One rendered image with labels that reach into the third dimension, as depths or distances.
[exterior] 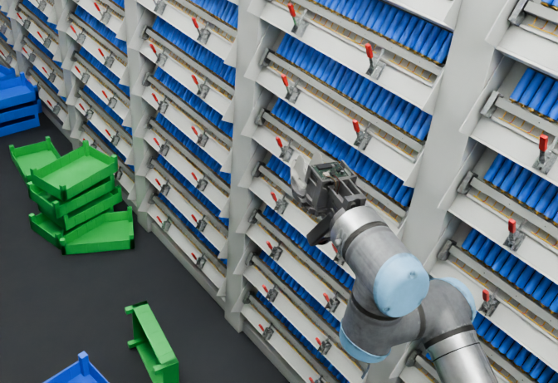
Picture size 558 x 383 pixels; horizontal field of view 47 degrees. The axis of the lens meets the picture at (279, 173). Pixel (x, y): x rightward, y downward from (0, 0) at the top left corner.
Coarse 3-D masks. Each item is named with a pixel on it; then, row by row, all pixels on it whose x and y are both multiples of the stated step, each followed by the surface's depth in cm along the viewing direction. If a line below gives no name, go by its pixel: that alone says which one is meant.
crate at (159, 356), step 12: (132, 312) 223; (144, 312) 221; (144, 324) 217; (156, 324) 218; (144, 336) 235; (156, 336) 213; (144, 348) 233; (156, 348) 209; (168, 348) 210; (144, 360) 229; (156, 360) 229; (168, 360) 206; (156, 372) 203; (168, 372) 206
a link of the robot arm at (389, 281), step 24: (360, 240) 99; (384, 240) 98; (360, 264) 98; (384, 264) 94; (408, 264) 94; (360, 288) 98; (384, 288) 93; (408, 288) 94; (384, 312) 95; (408, 312) 97
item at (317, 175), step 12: (312, 168) 110; (324, 168) 110; (336, 168) 111; (348, 168) 112; (312, 180) 110; (324, 180) 107; (336, 180) 108; (348, 180) 109; (312, 192) 111; (324, 192) 109; (336, 192) 108; (348, 192) 106; (360, 192) 106; (312, 204) 111; (324, 204) 110; (336, 204) 108; (348, 204) 104; (360, 204) 105; (324, 216) 111; (336, 216) 105
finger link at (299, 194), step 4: (292, 176) 117; (292, 180) 117; (292, 184) 117; (296, 184) 116; (292, 188) 115; (296, 188) 115; (300, 188) 115; (292, 192) 115; (296, 192) 114; (300, 192) 114; (304, 192) 114; (296, 196) 114; (300, 196) 113; (304, 196) 113; (296, 200) 114; (300, 200) 113; (304, 200) 113; (300, 204) 113; (304, 204) 113; (308, 204) 113
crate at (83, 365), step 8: (80, 360) 171; (88, 360) 172; (72, 368) 172; (80, 368) 174; (88, 368) 174; (56, 376) 168; (64, 376) 171; (72, 376) 173; (80, 376) 174; (88, 376) 175; (96, 376) 172
